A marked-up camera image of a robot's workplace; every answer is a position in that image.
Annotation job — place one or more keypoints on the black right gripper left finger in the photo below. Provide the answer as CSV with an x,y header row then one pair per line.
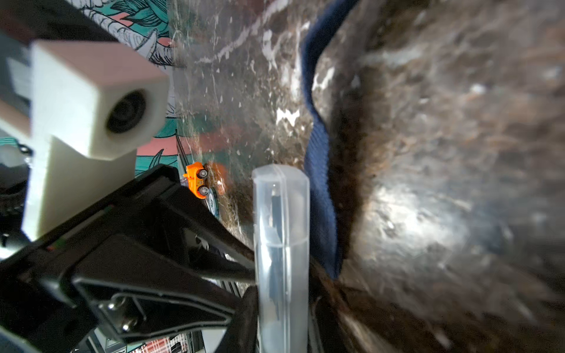
x,y
241,335

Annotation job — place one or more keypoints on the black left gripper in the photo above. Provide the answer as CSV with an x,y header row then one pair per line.
x,y
140,264

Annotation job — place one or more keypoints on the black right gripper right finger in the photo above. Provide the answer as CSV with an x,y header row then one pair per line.
x,y
324,331

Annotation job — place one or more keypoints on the clear plastic supply case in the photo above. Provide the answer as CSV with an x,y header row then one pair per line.
x,y
281,202

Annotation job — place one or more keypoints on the navy blue school backpack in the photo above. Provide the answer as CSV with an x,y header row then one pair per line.
x,y
324,246

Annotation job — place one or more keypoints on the orange pencil sharpener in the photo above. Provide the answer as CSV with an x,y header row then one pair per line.
x,y
196,176

